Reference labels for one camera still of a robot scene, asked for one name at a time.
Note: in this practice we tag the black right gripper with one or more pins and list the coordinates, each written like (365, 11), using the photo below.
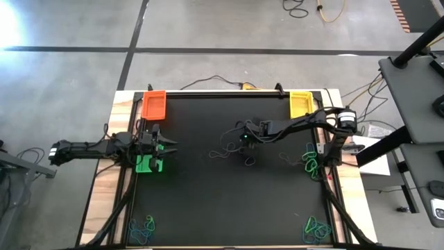
(259, 131)

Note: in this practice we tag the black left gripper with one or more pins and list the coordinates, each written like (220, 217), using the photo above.
(147, 146)

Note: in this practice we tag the purple rubber band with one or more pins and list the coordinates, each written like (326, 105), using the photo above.
(212, 155)
(282, 156)
(245, 161)

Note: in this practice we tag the blue rubber band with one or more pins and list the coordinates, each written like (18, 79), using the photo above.
(305, 239)
(145, 236)
(131, 229)

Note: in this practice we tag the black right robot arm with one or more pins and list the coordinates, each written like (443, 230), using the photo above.
(305, 123)

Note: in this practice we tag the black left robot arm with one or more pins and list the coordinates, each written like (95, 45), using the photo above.
(83, 149)

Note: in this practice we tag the green plastic basket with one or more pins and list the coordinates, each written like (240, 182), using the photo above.
(142, 165)

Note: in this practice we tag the orange plastic basket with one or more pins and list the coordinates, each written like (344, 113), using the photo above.
(153, 104)

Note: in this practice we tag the yellow plastic basket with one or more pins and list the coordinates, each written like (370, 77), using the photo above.
(300, 104)

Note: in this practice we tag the black side clamp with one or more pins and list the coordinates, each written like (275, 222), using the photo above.
(352, 148)

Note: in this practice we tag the white paper sheet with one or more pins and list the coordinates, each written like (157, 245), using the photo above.
(376, 163)

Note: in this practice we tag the clear plastic bag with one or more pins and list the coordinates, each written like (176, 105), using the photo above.
(379, 132)

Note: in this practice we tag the black desk crossbar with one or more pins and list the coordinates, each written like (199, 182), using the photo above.
(381, 146)

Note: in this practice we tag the grey metal stand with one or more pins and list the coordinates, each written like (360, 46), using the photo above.
(21, 166)

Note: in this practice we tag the grey desk top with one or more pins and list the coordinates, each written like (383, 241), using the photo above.
(423, 166)
(409, 100)

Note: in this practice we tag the black desk leg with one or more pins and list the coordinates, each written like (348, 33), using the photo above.
(407, 191)

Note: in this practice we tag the small black floor object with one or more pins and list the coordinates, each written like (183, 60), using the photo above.
(403, 209)

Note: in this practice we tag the black computer mouse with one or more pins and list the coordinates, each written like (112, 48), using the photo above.
(440, 106)
(437, 188)

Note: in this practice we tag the black pole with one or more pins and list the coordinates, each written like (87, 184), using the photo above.
(419, 43)

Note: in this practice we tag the black desk device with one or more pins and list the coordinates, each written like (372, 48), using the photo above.
(438, 66)

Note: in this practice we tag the smartphone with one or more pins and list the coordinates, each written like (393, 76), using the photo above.
(438, 208)

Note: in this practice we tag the black floor mat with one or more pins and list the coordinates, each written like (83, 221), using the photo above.
(419, 14)

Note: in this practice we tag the black table frame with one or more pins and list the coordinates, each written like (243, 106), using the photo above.
(225, 94)

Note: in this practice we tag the grey metal bracket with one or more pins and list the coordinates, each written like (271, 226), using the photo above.
(320, 148)

